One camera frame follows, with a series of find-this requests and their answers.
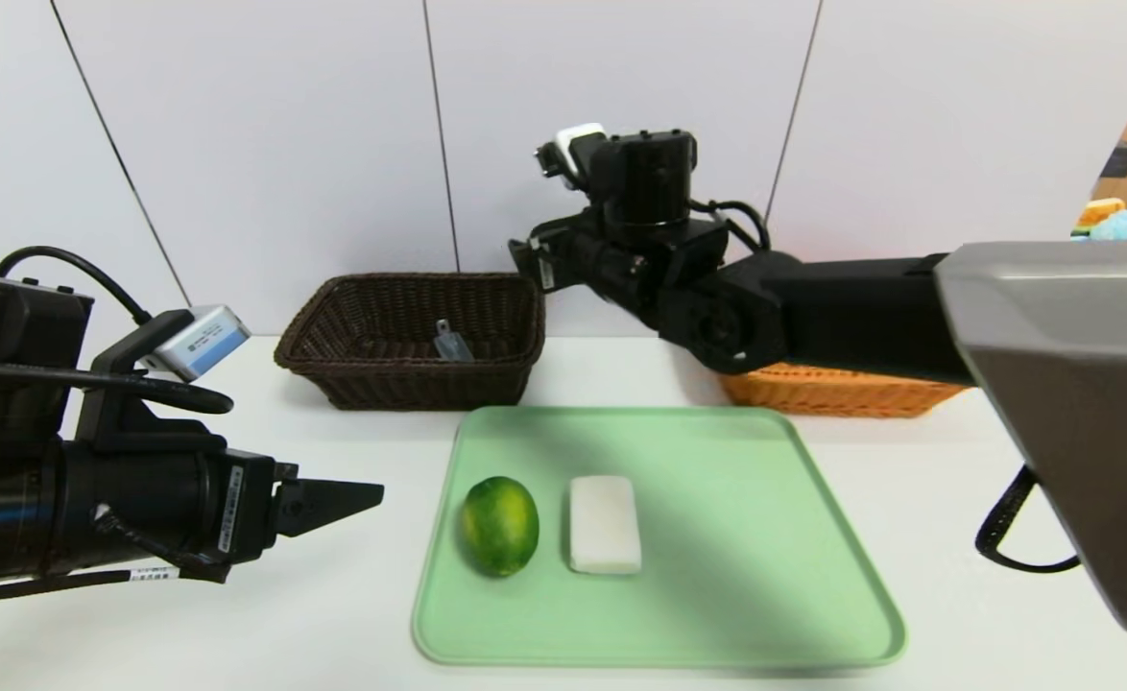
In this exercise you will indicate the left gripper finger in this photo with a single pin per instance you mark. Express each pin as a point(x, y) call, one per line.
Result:
point(323, 504)

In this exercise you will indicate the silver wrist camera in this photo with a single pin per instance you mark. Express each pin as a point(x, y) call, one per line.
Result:
point(201, 344)
point(578, 144)

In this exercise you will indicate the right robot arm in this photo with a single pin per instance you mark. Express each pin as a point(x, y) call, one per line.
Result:
point(861, 307)

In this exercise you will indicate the dark brown wicker basket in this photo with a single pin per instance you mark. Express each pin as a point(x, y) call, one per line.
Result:
point(400, 389)

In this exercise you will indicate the green lime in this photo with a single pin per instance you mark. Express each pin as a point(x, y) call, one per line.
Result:
point(499, 526)

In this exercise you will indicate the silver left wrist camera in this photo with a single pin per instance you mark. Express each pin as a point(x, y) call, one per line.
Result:
point(201, 344)

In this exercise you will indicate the white soap bar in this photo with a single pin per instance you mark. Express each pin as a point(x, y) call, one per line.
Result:
point(604, 524)

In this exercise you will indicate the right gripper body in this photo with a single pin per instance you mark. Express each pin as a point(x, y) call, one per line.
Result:
point(542, 268)

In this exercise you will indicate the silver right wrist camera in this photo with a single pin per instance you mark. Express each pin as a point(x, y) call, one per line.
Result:
point(578, 144)

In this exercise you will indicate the light green plastic tray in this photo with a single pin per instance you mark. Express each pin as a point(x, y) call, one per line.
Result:
point(736, 576)

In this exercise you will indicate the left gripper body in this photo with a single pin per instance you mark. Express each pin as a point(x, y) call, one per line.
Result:
point(245, 507)

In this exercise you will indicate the orange yellow toy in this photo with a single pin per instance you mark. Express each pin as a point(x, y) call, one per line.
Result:
point(1099, 211)

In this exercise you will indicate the grey pencil lead case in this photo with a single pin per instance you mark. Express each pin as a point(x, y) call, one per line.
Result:
point(451, 344)

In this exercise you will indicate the orange wicker basket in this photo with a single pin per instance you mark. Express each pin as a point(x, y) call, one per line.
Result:
point(832, 395)

